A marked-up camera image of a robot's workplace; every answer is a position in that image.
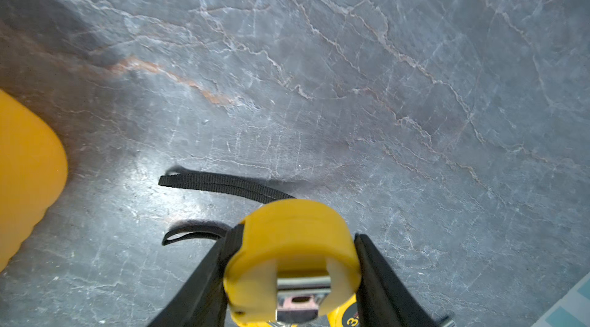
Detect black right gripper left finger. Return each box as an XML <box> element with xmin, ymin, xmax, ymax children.
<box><xmin>149</xmin><ymin>223</ymin><xmax>244</xmax><ymax>326</ymax></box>

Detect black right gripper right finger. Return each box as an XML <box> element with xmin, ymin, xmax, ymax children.
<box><xmin>354</xmin><ymin>233</ymin><xmax>437</xmax><ymax>327</ymax></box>

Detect yellow tape measure small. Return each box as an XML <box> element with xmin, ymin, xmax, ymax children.
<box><xmin>157</xmin><ymin>171</ymin><xmax>363</xmax><ymax>327</ymax></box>

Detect black orange screwdriver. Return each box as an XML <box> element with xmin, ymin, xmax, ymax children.
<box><xmin>438</xmin><ymin>316</ymin><xmax>457</xmax><ymax>327</ymax></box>

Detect yellow plastic tray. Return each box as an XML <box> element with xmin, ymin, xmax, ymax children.
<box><xmin>1</xmin><ymin>91</ymin><xmax>69</xmax><ymax>269</ymax></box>

